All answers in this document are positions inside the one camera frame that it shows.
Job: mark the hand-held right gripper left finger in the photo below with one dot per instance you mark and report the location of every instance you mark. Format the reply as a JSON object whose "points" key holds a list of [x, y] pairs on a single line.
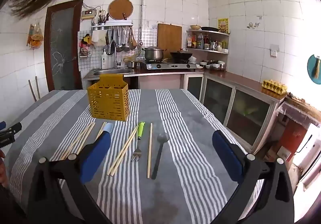
{"points": [[96, 156]]}

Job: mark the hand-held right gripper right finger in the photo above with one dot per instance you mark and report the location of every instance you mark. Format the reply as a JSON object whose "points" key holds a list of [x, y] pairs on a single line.
{"points": [[227, 156]]}

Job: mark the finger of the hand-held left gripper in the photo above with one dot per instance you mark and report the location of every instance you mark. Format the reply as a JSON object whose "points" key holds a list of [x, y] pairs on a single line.
{"points": [[2, 125], [10, 131]]}

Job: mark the wooden chopstick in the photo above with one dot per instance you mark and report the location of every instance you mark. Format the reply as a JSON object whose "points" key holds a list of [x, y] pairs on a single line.
{"points": [[78, 141], [150, 151], [122, 150], [87, 136], [125, 151], [74, 141], [101, 130]]}

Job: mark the yellow plastic utensil holder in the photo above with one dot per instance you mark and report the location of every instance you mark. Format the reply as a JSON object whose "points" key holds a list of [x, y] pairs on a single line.
{"points": [[107, 103]]}

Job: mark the dark grey spoon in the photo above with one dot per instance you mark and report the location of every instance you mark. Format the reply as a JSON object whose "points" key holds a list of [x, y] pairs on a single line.
{"points": [[163, 138]]}

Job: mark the row of hanging cooking utensils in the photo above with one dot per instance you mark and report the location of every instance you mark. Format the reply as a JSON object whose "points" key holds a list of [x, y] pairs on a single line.
{"points": [[120, 43]]}

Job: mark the wooden stick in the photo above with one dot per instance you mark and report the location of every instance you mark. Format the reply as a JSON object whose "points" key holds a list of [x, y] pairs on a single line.
{"points": [[32, 91], [37, 88]]}

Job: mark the grey striped tablecloth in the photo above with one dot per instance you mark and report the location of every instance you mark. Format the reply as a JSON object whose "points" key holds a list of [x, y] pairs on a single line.
{"points": [[175, 138]]}

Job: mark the red cabinet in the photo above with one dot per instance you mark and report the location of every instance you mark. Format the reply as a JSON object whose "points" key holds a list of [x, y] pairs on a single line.
{"points": [[293, 136]]}

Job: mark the white appliance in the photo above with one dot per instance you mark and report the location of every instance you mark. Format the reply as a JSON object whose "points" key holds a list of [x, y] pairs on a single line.
{"points": [[308, 163]]}

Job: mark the yellow egg tray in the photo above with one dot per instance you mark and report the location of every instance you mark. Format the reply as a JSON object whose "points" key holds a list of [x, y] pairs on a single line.
{"points": [[273, 86]]}

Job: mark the stainless steel sink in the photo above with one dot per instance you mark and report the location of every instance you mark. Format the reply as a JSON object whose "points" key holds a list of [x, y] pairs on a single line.
{"points": [[112, 71]]}

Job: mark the group of bowls and jars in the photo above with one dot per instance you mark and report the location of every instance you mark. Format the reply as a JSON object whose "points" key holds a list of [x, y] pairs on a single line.
{"points": [[213, 65]]}

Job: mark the hanging orange plastic bags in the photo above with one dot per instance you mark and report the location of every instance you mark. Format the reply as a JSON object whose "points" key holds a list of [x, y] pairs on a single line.
{"points": [[36, 37]]}

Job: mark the brown frosted glass door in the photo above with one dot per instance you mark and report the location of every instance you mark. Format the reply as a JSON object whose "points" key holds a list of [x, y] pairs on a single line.
{"points": [[62, 51]]}

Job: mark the white soap pump bottle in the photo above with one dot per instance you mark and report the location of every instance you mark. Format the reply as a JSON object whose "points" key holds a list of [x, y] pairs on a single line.
{"points": [[104, 59]]}

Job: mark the small steel bowl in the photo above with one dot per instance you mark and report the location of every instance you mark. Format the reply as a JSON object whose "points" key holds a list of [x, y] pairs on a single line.
{"points": [[131, 64]]}

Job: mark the steel kitchen faucet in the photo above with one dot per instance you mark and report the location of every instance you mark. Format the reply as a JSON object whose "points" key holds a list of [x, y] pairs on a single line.
{"points": [[115, 58]]}

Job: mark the white corner shelf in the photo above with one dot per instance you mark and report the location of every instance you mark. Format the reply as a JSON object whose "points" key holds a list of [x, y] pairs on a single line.
{"points": [[210, 51]]}

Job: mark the steel gas stove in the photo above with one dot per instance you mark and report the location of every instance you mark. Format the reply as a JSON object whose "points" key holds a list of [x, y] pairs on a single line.
{"points": [[168, 66]]}

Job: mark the black wok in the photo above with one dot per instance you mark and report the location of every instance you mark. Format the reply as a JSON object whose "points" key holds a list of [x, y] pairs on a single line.
{"points": [[181, 55]]}

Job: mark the steel cooking pot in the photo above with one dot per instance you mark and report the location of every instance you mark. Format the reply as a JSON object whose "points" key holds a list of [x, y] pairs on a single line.
{"points": [[153, 54]]}

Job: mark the row of condiment bottles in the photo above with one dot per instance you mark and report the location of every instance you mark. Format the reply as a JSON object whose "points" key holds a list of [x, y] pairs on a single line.
{"points": [[200, 42]]}

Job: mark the yellow rubber gloves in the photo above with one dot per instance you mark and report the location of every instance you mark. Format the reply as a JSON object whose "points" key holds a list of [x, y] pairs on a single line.
{"points": [[85, 39]]}

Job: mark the white hanging cloth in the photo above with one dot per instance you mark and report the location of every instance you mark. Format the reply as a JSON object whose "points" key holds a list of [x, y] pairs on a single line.
{"points": [[98, 37]]}

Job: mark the teal dustpan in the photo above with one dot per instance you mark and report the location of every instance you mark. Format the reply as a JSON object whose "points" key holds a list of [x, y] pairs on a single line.
{"points": [[311, 68]]}

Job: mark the small straw brush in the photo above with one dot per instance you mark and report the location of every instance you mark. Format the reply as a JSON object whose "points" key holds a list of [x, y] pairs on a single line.
{"points": [[317, 69]]}

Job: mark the black frying pan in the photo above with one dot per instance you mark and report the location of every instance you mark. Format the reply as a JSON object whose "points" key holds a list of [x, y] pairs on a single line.
{"points": [[210, 29]]}

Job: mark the beige ceramic bowl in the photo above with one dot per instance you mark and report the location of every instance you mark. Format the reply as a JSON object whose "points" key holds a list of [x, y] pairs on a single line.
{"points": [[195, 27]]}

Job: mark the rectangular wooden cutting board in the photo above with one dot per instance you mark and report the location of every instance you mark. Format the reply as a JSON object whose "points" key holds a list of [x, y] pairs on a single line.
{"points": [[169, 35]]}

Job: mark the round wooden cutting board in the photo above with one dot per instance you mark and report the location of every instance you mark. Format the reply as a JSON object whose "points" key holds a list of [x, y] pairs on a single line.
{"points": [[120, 8]]}

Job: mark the white wall socket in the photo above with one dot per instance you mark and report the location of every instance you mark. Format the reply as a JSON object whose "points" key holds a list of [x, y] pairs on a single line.
{"points": [[274, 49]]}

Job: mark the yellow wall poster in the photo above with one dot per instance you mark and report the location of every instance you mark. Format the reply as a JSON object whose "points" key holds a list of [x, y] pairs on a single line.
{"points": [[223, 25]]}

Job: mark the wall-mounted steel rack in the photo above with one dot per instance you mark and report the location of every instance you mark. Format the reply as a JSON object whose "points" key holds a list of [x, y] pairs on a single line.
{"points": [[111, 25]]}

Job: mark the white wall hooks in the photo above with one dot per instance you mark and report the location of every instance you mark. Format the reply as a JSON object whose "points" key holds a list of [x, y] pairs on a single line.
{"points": [[250, 25]]}

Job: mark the beige wall controller box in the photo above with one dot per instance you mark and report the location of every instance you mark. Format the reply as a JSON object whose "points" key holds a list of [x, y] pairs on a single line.
{"points": [[88, 14]]}

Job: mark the steel wall pipe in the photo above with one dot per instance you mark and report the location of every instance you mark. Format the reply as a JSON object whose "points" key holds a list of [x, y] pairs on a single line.
{"points": [[143, 0]]}

